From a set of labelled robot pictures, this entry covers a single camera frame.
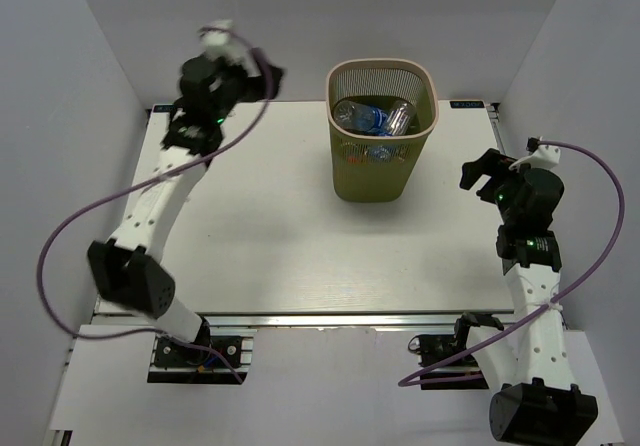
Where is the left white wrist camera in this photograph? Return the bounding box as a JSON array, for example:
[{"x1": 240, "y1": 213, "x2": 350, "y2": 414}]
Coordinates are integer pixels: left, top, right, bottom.
[{"x1": 198, "y1": 19, "x2": 246, "y2": 72}]

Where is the right blue table label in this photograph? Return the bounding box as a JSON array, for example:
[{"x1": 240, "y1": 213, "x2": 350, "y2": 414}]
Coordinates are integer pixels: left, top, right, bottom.
[{"x1": 449, "y1": 100, "x2": 485, "y2": 109}]

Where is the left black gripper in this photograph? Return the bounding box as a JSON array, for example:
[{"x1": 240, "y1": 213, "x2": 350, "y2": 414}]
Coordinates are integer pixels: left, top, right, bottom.
[{"x1": 209, "y1": 49, "x2": 283, "y2": 124}]

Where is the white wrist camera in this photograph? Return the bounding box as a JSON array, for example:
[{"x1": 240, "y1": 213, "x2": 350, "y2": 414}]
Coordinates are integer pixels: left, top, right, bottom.
[
  {"x1": 198, "y1": 19, "x2": 246, "y2": 72},
  {"x1": 509, "y1": 137, "x2": 561, "y2": 171}
]

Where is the blue table label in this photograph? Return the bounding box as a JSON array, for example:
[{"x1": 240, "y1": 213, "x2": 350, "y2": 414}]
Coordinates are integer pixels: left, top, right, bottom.
[
  {"x1": 449, "y1": 100, "x2": 485, "y2": 109},
  {"x1": 151, "y1": 104, "x2": 173, "y2": 113}
]

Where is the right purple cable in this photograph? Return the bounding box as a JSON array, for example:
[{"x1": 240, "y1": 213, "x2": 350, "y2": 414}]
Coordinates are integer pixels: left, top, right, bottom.
[{"x1": 398, "y1": 137, "x2": 626, "y2": 387}]

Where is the left blue table label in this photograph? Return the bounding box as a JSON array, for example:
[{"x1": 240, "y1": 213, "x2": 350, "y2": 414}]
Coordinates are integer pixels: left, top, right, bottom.
[{"x1": 151, "y1": 104, "x2": 173, "y2": 113}]

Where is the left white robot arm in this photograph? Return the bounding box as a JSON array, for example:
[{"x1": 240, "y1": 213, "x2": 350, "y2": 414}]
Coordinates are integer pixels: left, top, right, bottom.
[{"x1": 87, "y1": 49, "x2": 285, "y2": 365}]

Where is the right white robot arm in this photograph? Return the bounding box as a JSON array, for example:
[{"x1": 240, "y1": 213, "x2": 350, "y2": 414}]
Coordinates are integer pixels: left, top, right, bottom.
[{"x1": 451, "y1": 148, "x2": 598, "y2": 445}]

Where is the blue label water bottle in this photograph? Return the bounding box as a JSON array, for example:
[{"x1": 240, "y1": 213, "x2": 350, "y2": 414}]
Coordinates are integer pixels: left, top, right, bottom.
[
  {"x1": 381, "y1": 100, "x2": 416, "y2": 137},
  {"x1": 332, "y1": 100, "x2": 387, "y2": 135}
]

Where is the olive green mesh bin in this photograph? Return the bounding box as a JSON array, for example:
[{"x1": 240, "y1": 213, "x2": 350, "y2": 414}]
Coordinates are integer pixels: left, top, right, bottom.
[{"x1": 326, "y1": 58, "x2": 439, "y2": 203}]

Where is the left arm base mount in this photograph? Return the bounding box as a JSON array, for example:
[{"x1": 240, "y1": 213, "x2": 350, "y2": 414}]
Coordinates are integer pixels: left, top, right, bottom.
[{"x1": 147, "y1": 327, "x2": 256, "y2": 385}]

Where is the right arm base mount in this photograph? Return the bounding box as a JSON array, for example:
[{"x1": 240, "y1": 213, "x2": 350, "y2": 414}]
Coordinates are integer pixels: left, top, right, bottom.
[{"x1": 407, "y1": 312, "x2": 504, "y2": 391}]

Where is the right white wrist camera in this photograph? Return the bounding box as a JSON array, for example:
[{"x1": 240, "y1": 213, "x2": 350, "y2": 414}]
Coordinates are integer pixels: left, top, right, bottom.
[{"x1": 509, "y1": 137, "x2": 561, "y2": 171}]

